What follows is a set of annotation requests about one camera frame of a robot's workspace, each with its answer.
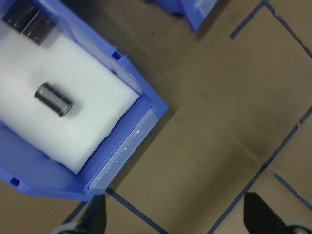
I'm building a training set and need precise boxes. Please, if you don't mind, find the blue plastic button bin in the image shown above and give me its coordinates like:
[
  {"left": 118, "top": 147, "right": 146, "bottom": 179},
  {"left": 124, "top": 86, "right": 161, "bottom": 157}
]
[{"left": 142, "top": 0, "right": 231, "bottom": 34}]

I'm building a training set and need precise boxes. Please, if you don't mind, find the dark cylindrical capacitor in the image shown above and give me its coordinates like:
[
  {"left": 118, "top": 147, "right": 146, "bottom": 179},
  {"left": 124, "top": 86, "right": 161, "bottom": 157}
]
[
  {"left": 0, "top": 1, "right": 56, "bottom": 47},
  {"left": 33, "top": 82, "right": 75, "bottom": 118}
]

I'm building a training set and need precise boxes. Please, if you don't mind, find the white foam pad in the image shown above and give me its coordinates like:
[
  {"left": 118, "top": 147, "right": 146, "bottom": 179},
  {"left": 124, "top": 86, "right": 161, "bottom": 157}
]
[{"left": 0, "top": 30, "right": 141, "bottom": 175}]

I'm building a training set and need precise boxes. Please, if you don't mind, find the blue plastic capacitor bin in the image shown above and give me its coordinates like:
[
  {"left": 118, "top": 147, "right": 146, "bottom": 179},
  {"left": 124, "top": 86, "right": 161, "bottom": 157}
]
[{"left": 0, "top": 0, "right": 170, "bottom": 202}]

